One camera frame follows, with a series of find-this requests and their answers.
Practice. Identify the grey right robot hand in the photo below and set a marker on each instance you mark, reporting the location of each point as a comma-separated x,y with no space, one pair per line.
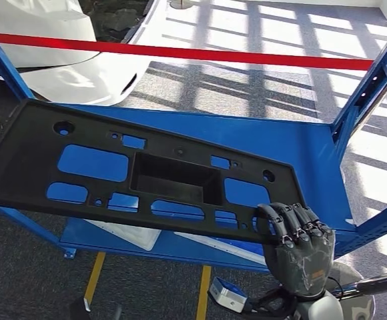
300,265

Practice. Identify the black plastic panel part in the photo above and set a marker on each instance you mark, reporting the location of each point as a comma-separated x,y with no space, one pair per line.
29,176

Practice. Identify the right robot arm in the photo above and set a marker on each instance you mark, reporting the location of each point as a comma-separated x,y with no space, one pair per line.
320,309

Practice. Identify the blue metal shelf rack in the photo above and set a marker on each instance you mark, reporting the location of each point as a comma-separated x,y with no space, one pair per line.
313,154

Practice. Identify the yellow floor tape strip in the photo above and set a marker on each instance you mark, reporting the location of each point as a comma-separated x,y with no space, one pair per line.
94,278
203,291

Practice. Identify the red barrier belt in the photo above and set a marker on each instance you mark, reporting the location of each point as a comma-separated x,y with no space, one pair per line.
180,52

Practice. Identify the chrome stanchion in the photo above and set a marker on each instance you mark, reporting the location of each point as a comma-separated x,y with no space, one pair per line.
180,3

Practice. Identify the white car body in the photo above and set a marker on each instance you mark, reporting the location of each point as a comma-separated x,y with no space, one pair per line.
63,79

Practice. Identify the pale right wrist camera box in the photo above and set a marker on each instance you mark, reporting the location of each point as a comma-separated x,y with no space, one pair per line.
228,293

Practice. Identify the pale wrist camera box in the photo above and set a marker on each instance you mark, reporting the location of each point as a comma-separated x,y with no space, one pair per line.
87,304
228,293

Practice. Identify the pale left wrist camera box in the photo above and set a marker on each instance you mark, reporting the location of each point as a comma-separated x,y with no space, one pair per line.
87,304

